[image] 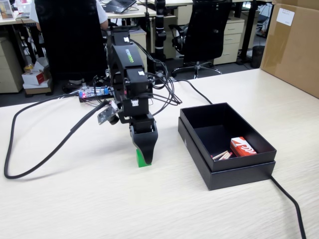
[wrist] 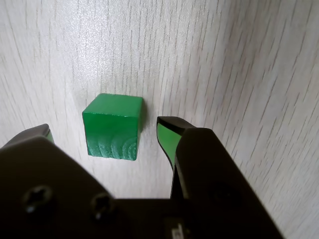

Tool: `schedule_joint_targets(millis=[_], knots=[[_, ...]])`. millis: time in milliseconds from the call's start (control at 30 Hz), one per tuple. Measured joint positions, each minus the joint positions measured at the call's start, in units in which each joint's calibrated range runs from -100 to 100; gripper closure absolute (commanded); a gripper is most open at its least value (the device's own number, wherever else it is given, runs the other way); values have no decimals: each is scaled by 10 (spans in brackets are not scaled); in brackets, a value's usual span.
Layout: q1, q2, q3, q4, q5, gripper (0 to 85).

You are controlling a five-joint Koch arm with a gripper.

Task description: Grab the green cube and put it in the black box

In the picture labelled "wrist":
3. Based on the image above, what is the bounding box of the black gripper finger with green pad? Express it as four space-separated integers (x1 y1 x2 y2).
156 116 285 239
0 123 114 200

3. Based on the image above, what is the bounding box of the green wooden cube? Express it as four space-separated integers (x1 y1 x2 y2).
82 93 145 161

